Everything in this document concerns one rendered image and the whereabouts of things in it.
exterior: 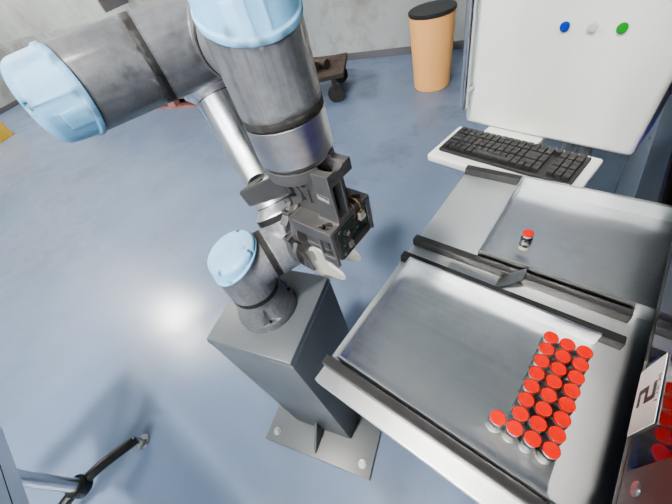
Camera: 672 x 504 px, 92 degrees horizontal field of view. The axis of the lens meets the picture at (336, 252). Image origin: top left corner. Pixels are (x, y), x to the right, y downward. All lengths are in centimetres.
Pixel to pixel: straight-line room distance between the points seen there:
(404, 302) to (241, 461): 116
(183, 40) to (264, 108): 11
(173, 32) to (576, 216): 80
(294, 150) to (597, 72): 96
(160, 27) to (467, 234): 67
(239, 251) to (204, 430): 120
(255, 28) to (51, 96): 18
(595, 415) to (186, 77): 68
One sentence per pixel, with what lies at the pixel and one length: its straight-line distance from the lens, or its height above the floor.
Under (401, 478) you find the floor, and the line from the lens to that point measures 147.
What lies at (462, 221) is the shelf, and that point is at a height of 88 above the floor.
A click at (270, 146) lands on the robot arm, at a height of 133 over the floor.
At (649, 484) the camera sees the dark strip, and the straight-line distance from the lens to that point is 45.
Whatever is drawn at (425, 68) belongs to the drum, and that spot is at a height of 22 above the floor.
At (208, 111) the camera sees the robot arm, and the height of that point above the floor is 123.
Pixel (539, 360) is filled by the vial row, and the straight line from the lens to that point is 60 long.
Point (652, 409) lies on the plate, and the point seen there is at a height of 104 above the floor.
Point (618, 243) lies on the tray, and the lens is 85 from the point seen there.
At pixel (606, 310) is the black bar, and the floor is 90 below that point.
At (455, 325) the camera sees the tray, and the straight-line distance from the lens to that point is 66.
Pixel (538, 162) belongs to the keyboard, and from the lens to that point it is 111.
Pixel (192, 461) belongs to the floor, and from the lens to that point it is 176.
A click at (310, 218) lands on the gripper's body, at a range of 35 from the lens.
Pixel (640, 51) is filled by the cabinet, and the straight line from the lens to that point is 112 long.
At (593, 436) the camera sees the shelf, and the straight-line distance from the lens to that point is 64.
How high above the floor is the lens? 146
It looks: 47 degrees down
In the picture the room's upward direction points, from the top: 18 degrees counter-clockwise
